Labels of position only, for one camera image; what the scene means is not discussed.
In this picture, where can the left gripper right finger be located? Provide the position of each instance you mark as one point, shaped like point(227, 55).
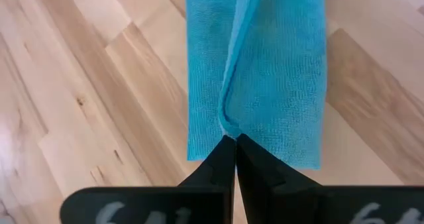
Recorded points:
point(314, 204)

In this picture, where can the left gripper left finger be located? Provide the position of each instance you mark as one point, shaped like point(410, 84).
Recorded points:
point(165, 204)

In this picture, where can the blue microfiber towel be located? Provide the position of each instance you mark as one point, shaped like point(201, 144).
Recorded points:
point(281, 68)

